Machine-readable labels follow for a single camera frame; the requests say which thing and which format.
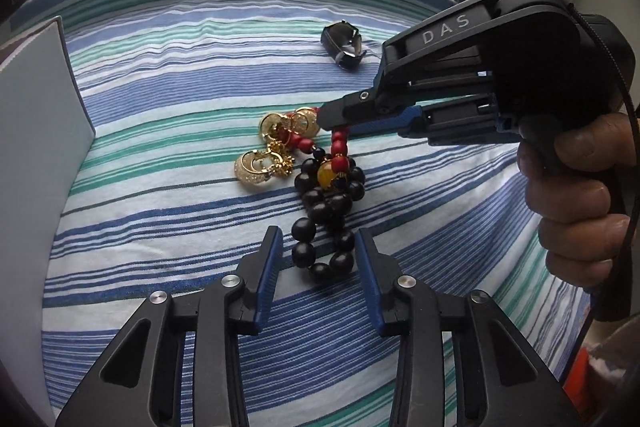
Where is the black wrist watch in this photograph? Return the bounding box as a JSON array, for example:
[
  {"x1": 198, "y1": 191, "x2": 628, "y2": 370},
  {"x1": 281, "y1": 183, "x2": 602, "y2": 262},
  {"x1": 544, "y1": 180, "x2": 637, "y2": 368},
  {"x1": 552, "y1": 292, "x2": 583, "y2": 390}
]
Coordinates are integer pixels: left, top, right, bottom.
[{"x1": 320, "y1": 21, "x2": 369, "y2": 68}]

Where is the blue green striped bed sheet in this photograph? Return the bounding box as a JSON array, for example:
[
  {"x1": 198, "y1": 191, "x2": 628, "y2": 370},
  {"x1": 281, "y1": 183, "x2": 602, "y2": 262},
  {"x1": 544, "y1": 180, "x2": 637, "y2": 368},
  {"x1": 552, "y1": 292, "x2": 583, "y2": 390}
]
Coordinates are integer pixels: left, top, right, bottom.
[{"x1": 10, "y1": 0, "x2": 591, "y2": 427}]

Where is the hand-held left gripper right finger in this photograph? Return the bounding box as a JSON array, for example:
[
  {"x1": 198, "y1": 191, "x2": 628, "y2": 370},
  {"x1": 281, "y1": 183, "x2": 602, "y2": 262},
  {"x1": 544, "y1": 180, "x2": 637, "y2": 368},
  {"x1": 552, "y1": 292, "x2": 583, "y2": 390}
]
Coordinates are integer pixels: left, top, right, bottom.
[{"x1": 354, "y1": 227, "x2": 561, "y2": 427}]

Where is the person's right hand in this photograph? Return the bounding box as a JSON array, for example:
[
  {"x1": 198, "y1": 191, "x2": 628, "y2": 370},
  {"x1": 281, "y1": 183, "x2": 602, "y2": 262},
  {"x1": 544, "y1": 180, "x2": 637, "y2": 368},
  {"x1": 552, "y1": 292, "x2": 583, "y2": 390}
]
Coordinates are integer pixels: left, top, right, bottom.
[{"x1": 517, "y1": 112, "x2": 632, "y2": 290}]

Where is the black bead bracelet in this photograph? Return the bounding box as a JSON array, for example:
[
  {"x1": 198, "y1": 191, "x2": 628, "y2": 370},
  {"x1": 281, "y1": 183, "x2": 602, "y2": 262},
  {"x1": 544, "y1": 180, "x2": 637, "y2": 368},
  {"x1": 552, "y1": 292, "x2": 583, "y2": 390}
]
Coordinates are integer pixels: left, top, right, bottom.
[{"x1": 291, "y1": 147, "x2": 367, "y2": 284}]

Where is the crescent gold earring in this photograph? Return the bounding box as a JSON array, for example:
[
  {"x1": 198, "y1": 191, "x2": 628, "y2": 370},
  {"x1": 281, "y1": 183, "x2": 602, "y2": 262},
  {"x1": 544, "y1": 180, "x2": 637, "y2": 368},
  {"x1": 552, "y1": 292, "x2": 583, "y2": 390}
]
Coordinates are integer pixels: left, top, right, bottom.
[{"x1": 235, "y1": 150, "x2": 275, "y2": 188}]

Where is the red bead bracelet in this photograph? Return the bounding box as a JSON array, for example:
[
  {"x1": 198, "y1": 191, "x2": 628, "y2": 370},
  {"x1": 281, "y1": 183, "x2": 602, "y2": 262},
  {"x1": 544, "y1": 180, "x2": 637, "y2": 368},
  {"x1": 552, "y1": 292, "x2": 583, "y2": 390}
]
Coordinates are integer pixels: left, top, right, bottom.
[{"x1": 277, "y1": 106, "x2": 352, "y2": 174}]

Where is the flower gold earring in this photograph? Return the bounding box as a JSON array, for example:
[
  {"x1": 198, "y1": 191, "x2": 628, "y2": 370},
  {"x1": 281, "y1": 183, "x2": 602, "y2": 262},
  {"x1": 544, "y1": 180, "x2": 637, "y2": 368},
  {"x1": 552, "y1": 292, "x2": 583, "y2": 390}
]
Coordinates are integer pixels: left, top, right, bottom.
[{"x1": 267, "y1": 142, "x2": 296, "y2": 178}]

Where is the white cardboard box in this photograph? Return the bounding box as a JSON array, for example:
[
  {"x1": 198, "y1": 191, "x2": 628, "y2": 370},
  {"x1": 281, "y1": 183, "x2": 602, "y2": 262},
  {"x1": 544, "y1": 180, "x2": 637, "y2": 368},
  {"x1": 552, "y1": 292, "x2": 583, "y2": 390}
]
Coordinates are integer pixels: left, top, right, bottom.
[{"x1": 0, "y1": 16, "x2": 96, "y2": 413}]

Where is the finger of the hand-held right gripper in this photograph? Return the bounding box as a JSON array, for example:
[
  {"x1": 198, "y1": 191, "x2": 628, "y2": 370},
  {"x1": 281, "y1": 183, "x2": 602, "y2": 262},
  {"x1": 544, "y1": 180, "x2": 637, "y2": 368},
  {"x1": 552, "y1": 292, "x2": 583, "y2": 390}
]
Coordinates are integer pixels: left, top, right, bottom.
[
  {"x1": 347, "y1": 106, "x2": 432, "y2": 140},
  {"x1": 316, "y1": 88, "x2": 382, "y2": 132}
]

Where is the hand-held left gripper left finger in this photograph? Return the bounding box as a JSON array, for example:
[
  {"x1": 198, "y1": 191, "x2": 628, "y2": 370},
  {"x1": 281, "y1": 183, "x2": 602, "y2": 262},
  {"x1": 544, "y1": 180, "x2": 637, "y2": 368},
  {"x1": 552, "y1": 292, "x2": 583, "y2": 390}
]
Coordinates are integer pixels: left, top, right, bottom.
[{"x1": 55, "y1": 226, "x2": 285, "y2": 427}]

